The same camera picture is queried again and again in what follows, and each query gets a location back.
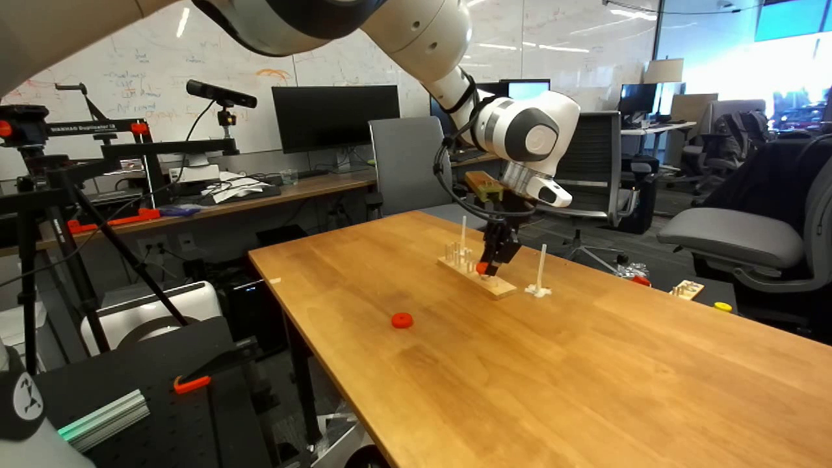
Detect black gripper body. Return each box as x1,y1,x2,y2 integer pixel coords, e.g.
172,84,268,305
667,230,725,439
479,210,527,254

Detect wooden platform with pegs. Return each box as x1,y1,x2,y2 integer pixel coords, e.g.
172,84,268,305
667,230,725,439
437,249,521,301

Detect clear plastic peg stand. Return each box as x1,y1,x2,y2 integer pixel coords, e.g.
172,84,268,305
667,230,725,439
453,215,479,270
522,243,553,301

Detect black mesh office chair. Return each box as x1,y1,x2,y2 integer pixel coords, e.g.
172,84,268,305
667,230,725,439
553,110,630,263

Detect grey panel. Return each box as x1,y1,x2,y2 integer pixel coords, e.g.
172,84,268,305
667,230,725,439
366,115,453,219

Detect clear plastic piece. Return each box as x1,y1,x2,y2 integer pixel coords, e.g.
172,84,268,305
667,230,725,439
608,257,648,280

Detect small lit monitor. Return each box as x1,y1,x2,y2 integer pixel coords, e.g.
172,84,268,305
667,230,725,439
505,76,553,100

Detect tan wooden strip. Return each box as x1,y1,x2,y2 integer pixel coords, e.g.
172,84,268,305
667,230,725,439
667,278,706,305

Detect wide black monitor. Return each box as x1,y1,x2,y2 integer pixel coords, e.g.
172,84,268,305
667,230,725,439
270,84,404,157

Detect white lamp shade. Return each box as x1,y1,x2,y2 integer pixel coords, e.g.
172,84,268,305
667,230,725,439
641,55,687,89

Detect dark background office chair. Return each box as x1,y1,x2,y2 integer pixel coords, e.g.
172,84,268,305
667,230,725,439
679,110,765,180

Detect grey office chair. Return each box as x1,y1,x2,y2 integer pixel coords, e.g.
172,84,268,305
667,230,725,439
658,154,832,323

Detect white papers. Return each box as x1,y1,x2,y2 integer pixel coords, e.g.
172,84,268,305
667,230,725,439
199,171,274,206

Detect white ABB box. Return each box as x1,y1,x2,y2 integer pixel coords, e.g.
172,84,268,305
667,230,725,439
77,278,227,360

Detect orange clamp hook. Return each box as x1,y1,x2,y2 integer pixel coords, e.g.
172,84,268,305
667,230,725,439
168,371,215,399

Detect orange bar clamp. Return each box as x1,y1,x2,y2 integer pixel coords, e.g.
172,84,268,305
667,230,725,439
66,206,166,237

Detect black equipment case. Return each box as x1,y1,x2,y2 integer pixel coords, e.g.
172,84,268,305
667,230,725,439
33,315,276,468

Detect aluminium tube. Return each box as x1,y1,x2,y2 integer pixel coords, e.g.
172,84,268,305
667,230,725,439
55,388,154,456

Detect black cap white logo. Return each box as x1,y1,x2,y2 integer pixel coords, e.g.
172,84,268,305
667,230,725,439
0,347,49,445

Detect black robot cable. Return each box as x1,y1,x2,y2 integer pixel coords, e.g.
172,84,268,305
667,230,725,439
430,74,522,226

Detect wooden wall desk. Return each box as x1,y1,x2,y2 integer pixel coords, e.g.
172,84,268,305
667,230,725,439
62,166,379,243

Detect black depth camera bar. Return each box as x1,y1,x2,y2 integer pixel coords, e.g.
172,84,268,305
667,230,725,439
185,77,259,113

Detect black camera tripod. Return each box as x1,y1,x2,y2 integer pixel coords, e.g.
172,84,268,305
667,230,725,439
0,80,245,379

